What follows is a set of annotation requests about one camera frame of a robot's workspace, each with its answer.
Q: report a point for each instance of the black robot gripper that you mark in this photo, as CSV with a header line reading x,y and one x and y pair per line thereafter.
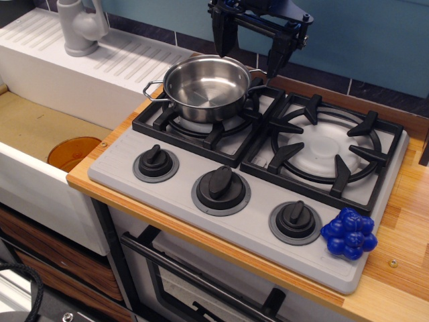
x,y
282,21

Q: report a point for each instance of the stainless steel pot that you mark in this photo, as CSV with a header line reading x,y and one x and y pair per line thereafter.
x,y
205,88

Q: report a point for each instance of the blue toy blueberry cluster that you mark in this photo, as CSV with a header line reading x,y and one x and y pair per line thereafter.
x,y
349,234

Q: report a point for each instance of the black middle stove knob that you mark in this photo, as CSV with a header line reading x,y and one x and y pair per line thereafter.
x,y
221,192

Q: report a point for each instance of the black stove knob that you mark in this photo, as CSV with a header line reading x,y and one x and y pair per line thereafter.
x,y
295,223
155,165
221,192

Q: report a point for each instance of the black left stove knob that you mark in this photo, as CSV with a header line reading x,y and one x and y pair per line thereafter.
x,y
155,165

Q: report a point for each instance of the black right stove knob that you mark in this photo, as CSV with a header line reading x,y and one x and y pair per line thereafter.
x,y
295,223

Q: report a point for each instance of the black left burner grate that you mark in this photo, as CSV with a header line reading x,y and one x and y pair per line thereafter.
x,y
225,142

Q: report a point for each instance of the black burner grate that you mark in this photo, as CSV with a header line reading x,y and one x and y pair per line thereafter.
x,y
225,142
329,154

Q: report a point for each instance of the black right burner grate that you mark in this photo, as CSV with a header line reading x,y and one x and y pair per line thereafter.
x,y
329,154

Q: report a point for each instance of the grey toy faucet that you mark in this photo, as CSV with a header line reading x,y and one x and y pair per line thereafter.
x,y
81,30

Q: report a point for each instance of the white toy sink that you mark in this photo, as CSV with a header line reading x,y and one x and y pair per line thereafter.
x,y
49,97

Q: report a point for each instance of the orange plastic plate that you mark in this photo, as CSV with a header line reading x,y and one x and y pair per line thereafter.
x,y
66,155

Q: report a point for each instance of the toy oven door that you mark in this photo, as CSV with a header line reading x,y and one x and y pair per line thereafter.
x,y
185,283

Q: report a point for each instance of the wooden drawer front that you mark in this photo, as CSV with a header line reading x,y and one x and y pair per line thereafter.
x,y
64,266

